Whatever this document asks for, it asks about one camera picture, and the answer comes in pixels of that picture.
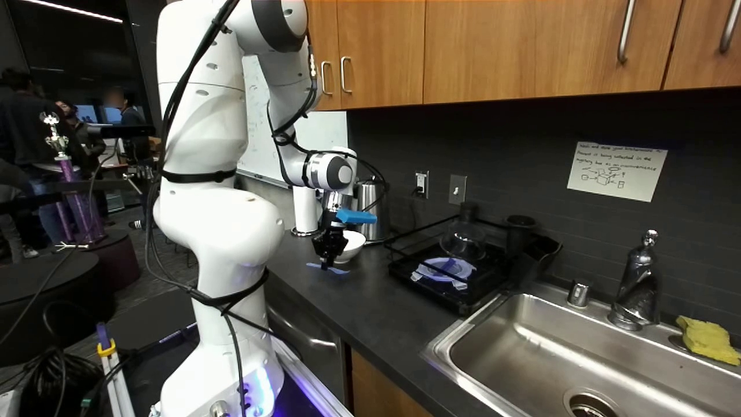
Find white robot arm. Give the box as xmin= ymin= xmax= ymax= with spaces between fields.
xmin=152 ymin=0 xmax=353 ymax=417

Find black dish drying rack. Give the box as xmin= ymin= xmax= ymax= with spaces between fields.
xmin=381 ymin=204 xmax=563 ymax=315

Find white bowl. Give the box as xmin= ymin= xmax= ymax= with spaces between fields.
xmin=343 ymin=229 xmax=366 ymax=261

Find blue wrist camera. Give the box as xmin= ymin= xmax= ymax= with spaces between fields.
xmin=335 ymin=208 xmax=377 ymax=224

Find stainless steel sink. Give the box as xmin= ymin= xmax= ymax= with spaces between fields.
xmin=426 ymin=284 xmax=741 ymax=417

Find wooden upper cabinets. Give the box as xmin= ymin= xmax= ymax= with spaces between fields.
xmin=307 ymin=0 xmax=741 ymax=108

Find blue plate in rack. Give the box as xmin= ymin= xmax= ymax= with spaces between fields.
xmin=409 ymin=256 xmax=476 ymax=291

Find blue plastic fork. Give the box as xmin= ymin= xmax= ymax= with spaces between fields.
xmin=306 ymin=261 xmax=350 ymax=276

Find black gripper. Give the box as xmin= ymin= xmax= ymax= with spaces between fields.
xmin=313 ymin=211 xmax=346 ymax=269

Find wall power outlet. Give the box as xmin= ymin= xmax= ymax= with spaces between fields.
xmin=415 ymin=172 xmax=429 ymax=198

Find yellow sponge cloth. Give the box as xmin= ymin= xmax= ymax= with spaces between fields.
xmin=676 ymin=315 xmax=741 ymax=366

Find wooden lower cabinet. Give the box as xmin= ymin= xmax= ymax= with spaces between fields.
xmin=350 ymin=350 xmax=430 ymax=417

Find wall light switch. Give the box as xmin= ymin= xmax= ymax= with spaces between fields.
xmin=450 ymin=173 xmax=468 ymax=204

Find chrome faucet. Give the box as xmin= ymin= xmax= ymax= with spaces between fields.
xmin=608 ymin=227 xmax=660 ymax=330

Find white paper towel roll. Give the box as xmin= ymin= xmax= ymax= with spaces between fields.
xmin=292 ymin=188 xmax=316 ymax=235

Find white paper note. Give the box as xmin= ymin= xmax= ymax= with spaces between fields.
xmin=566 ymin=140 xmax=666 ymax=202

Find stainless steel electric kettle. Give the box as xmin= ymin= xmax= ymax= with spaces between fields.
xmin=351 ymin=175 xmax=389 ymax=244

